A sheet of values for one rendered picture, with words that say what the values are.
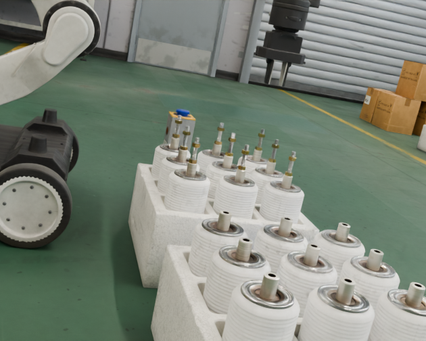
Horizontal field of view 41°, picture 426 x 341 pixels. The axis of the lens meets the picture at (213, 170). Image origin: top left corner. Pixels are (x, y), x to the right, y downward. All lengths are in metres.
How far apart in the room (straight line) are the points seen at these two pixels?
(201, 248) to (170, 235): 0.28
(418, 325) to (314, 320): 0.15
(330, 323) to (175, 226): 0.52
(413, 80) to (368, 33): 2.00
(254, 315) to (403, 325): 0.23
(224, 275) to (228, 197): 0.44
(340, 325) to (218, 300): 0.19
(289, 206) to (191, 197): 0.23
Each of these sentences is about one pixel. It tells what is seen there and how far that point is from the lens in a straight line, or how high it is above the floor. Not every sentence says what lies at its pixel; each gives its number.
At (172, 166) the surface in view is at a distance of 1.36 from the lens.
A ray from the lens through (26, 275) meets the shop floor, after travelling 1.29.
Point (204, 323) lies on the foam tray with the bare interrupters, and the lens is 0.84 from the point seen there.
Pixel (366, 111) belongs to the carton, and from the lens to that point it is 5.41.
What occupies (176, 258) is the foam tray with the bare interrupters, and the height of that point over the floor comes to 0.18.
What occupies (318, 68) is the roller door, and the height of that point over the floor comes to 0.31.
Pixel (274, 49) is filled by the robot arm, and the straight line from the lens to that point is 1.38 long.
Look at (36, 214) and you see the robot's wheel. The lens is 1.38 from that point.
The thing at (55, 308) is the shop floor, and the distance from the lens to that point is 1.18.
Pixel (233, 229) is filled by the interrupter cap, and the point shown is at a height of 0.25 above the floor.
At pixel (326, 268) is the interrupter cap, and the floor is 0.25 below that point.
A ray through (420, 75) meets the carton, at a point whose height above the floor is 0.50.
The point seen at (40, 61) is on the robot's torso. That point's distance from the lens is 1.49.
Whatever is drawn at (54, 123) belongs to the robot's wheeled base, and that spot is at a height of 0.21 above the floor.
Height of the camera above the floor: 0.59
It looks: 15 degrees down
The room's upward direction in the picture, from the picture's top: 12 degrees clockwise
